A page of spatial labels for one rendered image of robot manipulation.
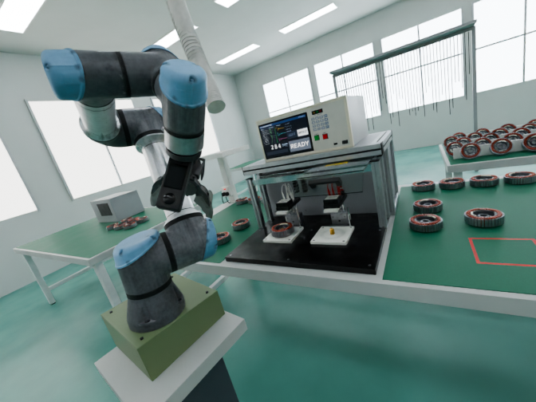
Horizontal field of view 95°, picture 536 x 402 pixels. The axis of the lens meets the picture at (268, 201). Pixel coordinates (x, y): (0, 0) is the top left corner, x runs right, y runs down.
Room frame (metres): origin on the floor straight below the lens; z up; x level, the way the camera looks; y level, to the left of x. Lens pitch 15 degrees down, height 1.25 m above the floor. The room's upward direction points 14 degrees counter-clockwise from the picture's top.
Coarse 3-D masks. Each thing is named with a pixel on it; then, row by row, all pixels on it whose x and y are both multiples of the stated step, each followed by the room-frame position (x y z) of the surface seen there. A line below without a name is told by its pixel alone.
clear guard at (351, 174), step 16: (352, 160) 0.99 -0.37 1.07; (368, 160) 0.90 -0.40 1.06; (304, 176) 0.91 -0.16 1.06; (320, 176) 0.86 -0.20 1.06; (336, 176) 0.82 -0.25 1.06; (352, 176) 0.79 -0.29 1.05; (304, 192) 0.86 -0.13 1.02; (320, 192) 0.82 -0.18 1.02; (336, 192) 0.78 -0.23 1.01; (352, 192) 0.75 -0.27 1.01
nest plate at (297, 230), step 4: (296, 228) 1.12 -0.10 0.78; (300, 228) 1.11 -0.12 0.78; (296, 232) 1.07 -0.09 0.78; (300, 232) 1.08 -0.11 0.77; (268, 236) 1.11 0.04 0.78; (272, 236) 1.10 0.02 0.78; (284, 236) 1.06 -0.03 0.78; (288, 236) 1.05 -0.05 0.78; (292, 236) 1.04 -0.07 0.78; (296, 236) 1.05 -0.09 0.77; (264, 240) 1.08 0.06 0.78; (268, 240) 1.06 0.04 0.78; (272, 240) 1.05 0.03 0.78; (276, 240) 1.04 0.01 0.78; (280, 240) 1.03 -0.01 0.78; (284, 240) 1.02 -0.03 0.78; (288, 240) 1.01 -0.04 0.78; (292, 240) 1.01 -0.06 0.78
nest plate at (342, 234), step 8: (320, 232) 1.01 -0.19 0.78; (328, 232) 0.99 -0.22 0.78; (336, 232) 0.97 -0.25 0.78; (344, 232) 0.95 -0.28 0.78; (352, 232) 0.95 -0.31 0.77; (312, 240) 0.95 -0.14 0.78; (320, 240) 0.93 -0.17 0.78; (328, 240) 0.92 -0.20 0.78; (336, 240) 0.90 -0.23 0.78; (344, 240) 0.88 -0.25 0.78
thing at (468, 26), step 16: (448, 32) 3.38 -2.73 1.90; (464, 32) 3.43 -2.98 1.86; (400, 48) 3.63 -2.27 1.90; (416, 48) 3.72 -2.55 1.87; (464, 48) 3.45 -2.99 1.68; (352, 64) 4.00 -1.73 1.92; (368, 64) 4.08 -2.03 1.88; (384, 64) 3.97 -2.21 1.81; (352, 80) 4.25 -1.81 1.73; (400, 80) 3.86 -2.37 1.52; (448, 80) 3.54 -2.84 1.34; (336, 96) 4.39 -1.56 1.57; (432, 96) 3.65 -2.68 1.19; (368, 128) 4.16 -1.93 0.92
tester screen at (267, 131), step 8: (288, 120) 1.16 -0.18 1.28; (296, 120) 1.14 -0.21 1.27; (304, 120) 1.12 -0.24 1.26; (264, 128) 1.23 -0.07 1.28; (272, 128) 1.21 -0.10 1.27; (280, 128) 1.19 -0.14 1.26; (288, 128) 1.16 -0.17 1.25; (296, 128) 1.14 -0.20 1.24; (264, 136) 1.24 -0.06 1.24; (272, 136) 1.21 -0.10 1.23; (280, 136) 1.19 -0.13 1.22; (304, 136) 1.12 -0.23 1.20; (264, 144) 1.24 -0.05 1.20; (272, 144) 1.22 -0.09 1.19; (288, 144) 1.17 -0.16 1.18; (288, 152) 1.18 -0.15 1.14
